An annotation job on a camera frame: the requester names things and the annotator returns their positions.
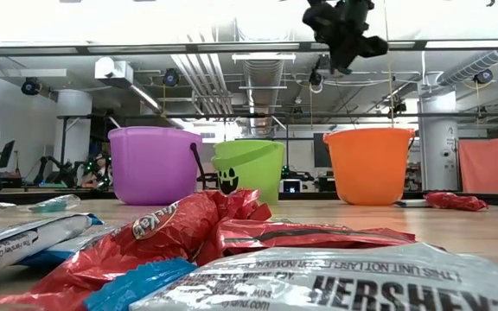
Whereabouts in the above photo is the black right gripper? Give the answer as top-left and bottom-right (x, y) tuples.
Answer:
(303, 0), (388, 73)

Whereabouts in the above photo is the orange halloween bucket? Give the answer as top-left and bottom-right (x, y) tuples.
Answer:
(322, 127), (417, 206)

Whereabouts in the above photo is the white blue Hershey's bar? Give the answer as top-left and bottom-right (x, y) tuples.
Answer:
(0, 213), (104, 282)
(15, 232), (120, 268)
(393, 199), (431, 209)
(82, 241), (498, 311)

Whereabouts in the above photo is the red KitKat candy bar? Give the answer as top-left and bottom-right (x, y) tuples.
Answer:
(424, 191), (490, 213)
(196, 218), (418, 265)
(0, 189), (272, 311)

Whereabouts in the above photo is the green halloween bucket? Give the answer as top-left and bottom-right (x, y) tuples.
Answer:
(211, 138), (286, 206)

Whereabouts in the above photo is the purple halloween bucket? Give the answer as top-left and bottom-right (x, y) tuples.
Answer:
(107, 125), (207, 206)

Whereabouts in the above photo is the black display screen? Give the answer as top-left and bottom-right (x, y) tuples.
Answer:
(312, 132), (333, 168)

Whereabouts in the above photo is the white column with signs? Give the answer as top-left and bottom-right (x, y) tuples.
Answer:
(417, 88), (461, 192)

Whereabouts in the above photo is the white device with screen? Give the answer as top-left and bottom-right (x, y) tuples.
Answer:
(281, 178), (304, 194)

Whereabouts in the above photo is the orange cloth screen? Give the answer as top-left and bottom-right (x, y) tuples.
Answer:
(458, 137), (498, 194)

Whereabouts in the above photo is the white ceiling air unit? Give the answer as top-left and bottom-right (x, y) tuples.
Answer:
(94, 56), (134, 84)

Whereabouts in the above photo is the person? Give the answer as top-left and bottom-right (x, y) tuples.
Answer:
(79, 154), (112, 190)

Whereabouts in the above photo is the plain white column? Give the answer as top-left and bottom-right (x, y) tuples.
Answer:
(54, 89), (93, 174)

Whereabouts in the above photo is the small black monitor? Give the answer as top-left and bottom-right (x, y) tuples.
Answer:
(0, 140), (16, 169)

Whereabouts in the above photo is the black ceiling-mounted camera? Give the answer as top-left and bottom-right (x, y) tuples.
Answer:
(473, 68), (495, 86)
(162, 67), (181, 87)
(20, 77), (42, 97)
(308, 54), (333, 94)

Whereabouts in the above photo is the yellow hanging cord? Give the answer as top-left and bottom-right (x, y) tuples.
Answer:
(381, 0), (396, 129)

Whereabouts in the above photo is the ribbed silver ceiling duct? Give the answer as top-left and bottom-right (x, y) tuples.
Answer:
(242, 59), (285, 138)

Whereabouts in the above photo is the slanted silver ceiling duct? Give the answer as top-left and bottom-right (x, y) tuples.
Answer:
(437, 48), (498, 87)

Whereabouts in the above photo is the black background rig rail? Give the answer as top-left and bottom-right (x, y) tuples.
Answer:
(56, 111), (498, 121)

